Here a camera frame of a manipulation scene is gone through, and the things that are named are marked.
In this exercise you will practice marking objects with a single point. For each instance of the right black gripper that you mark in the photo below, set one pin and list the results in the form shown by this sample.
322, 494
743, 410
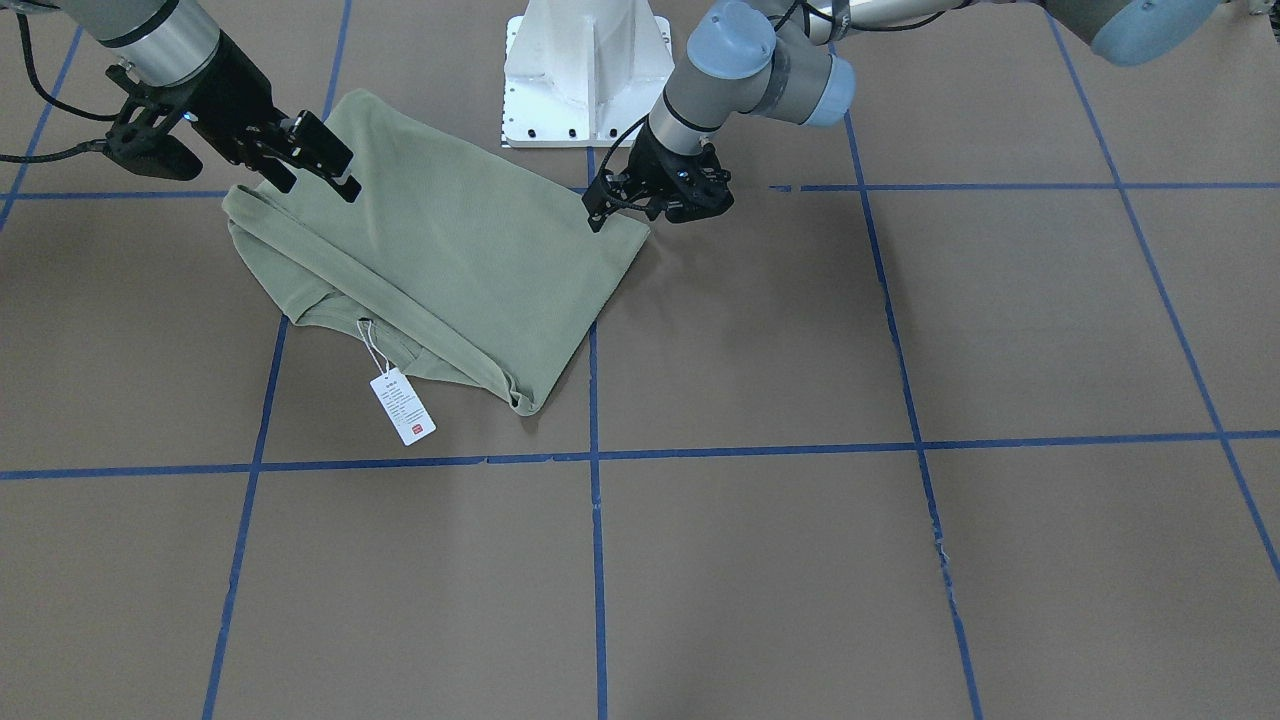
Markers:
232, 98

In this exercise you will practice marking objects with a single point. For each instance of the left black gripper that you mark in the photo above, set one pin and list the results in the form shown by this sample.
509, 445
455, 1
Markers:
663, 153

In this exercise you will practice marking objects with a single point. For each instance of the olive green long-sleeve shirt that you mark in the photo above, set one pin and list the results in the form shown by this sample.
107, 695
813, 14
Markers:
472, 270

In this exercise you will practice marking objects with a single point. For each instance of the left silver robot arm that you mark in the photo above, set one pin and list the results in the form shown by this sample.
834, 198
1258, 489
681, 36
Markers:
785, 61

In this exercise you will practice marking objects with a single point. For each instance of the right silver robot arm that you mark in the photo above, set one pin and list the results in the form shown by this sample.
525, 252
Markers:
176, 64

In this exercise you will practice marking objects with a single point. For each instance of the white shirt price tag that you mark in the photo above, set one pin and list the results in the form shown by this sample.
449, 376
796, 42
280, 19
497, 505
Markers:
395, 393

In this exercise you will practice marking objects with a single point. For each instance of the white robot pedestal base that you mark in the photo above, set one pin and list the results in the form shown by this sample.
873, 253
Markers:
579, 73

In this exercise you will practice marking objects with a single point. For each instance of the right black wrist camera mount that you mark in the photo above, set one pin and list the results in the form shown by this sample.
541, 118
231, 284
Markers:
140, 139

